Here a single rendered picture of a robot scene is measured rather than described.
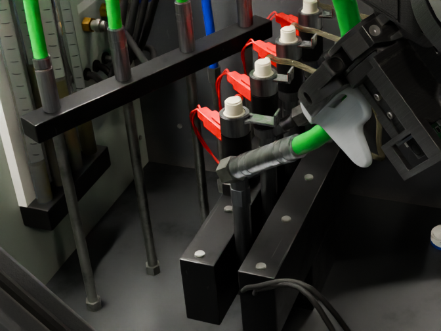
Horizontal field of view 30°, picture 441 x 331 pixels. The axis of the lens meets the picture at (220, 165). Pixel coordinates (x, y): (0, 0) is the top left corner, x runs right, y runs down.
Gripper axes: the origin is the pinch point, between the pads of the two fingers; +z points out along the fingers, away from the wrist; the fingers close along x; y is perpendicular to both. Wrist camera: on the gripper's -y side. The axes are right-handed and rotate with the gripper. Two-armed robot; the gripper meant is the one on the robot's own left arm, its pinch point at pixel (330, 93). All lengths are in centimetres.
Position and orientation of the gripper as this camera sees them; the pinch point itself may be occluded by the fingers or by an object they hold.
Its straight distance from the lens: 55.8
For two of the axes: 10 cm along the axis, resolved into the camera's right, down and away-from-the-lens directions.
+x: 8.1, -5.2, 2.8
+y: 5.6, 8.2, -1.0
